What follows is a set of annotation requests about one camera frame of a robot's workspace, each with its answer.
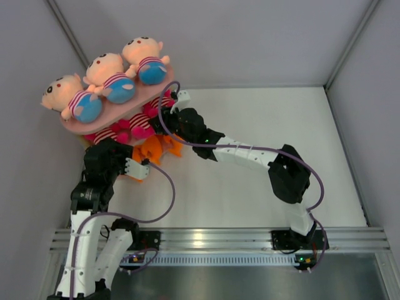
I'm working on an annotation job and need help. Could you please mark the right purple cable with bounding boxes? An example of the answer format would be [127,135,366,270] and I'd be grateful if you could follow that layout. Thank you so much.
[157,81,329,269]

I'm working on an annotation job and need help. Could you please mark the orange plush toy middle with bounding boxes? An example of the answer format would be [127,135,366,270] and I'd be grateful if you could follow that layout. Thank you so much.
[132,135,164,165]

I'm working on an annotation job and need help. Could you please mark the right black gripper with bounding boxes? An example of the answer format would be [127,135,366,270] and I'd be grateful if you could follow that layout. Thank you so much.
[149,104,196,146]

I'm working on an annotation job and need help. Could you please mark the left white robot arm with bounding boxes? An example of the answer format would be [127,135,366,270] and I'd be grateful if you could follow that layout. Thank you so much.
[49,138,141,299]

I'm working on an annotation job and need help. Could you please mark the white pink plush face down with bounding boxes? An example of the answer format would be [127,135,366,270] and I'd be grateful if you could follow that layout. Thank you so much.
[142,90,175,118]

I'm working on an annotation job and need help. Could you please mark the orange plush toy left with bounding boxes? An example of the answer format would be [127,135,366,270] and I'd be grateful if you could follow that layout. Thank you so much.
[126,175,143,183]

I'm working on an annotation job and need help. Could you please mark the pink two-tier wooden shelf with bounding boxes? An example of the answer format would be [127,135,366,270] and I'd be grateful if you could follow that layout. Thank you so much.
[59,67,181,182]

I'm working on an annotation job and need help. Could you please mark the boy plush black hair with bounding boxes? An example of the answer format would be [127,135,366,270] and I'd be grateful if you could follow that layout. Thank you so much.
[41,73,103,123]

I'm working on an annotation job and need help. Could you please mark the orange plush toy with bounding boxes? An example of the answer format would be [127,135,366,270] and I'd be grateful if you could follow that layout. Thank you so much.
[163,135,183,157]
[126,175,143,183]
[132,135,164,165]

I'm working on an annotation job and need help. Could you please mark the white slotted cable duct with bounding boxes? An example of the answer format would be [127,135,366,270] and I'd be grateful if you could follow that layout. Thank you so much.
[121,253,313,268]

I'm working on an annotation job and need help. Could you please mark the orange plush toy right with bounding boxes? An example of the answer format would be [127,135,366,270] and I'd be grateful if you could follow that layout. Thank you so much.
[163,135,183,157]

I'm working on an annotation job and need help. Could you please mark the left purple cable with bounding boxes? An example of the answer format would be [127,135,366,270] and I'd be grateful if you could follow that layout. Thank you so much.
[69,161,176,300]

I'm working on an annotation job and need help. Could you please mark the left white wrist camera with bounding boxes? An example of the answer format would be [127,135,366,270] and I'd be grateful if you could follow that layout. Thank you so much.
[124,158,149,180]

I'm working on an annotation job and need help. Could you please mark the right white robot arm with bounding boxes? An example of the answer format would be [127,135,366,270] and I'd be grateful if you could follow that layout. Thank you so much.
[149,107,316,248]

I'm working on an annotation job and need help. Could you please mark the purple cable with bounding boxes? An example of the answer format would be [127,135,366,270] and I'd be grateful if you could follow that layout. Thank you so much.
[69,161,176,300]
[157,81,329,269]

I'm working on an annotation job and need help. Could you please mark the boy plush red dot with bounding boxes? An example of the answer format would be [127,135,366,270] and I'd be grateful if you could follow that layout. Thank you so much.
[122,37,170,85]

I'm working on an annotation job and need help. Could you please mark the white pink plush yellow glasses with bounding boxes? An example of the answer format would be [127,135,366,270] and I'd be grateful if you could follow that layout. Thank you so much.
[84,123,130,144]

